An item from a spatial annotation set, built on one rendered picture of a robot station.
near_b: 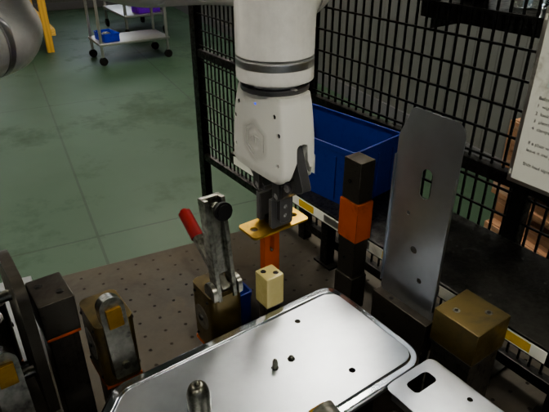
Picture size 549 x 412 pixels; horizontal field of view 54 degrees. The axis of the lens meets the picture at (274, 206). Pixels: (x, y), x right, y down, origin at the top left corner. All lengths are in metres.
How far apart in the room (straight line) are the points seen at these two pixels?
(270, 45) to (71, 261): 2.49
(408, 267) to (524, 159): 0.30
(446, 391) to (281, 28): 0.55
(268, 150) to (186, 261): 1.02
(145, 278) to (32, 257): 1.58
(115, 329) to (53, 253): 2.23
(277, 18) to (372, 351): 0.53
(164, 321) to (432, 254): 0.74
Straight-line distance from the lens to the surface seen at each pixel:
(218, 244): 0.84
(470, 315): 0.87
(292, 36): 0.55
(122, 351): 0.85
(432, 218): 0.85
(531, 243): 2.69
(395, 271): 0.95
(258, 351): 0.85
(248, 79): 0.57
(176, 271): 1.54
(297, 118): 0.57
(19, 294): 0.75
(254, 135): 0.60
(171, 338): 1.34
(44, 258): 3.03
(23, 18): 0.83
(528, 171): 1.07
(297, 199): 1.21
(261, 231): 0.65
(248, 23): 0.55
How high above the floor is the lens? 1.60
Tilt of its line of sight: 29 degrees down
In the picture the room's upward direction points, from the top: straight up
